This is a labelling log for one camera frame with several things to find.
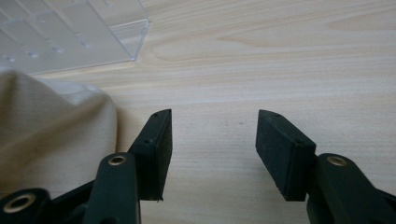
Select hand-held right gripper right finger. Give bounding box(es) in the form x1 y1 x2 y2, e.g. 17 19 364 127
255 109 396 224

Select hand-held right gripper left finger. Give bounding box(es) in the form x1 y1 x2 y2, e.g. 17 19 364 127
82 108 174 224

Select beige cloth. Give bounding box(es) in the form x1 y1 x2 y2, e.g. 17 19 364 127
0 68 118 200

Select clear acrylic box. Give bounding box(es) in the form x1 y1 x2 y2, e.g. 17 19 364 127
0 0 150 76

